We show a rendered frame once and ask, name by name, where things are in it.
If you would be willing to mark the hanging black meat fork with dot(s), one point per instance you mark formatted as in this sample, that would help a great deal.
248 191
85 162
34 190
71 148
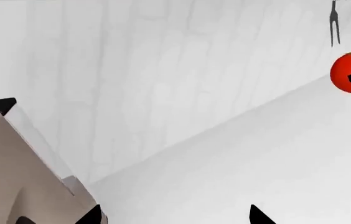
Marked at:
334 21

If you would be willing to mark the beige box with black top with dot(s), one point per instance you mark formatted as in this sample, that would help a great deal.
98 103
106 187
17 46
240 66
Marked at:
10 168

